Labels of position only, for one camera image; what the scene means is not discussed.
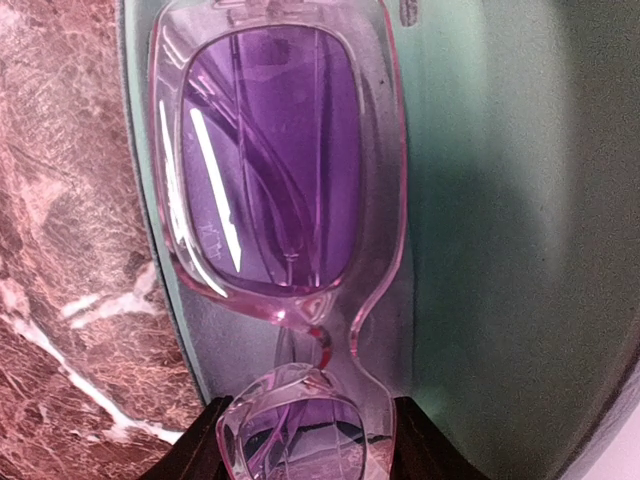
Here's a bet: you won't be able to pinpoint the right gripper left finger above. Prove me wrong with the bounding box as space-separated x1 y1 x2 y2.
139 396 232 480

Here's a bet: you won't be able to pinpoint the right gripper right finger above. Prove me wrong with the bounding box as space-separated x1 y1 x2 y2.
390 397 487 480

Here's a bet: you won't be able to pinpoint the blue cleaning cloth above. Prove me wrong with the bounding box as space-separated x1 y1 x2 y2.
167 279 320 404

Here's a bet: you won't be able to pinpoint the dark grey glasses case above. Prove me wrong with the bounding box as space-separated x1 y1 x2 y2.
115 0 640 480

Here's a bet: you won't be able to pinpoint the brown sunglasses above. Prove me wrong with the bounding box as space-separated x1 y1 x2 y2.
150 1 407 479

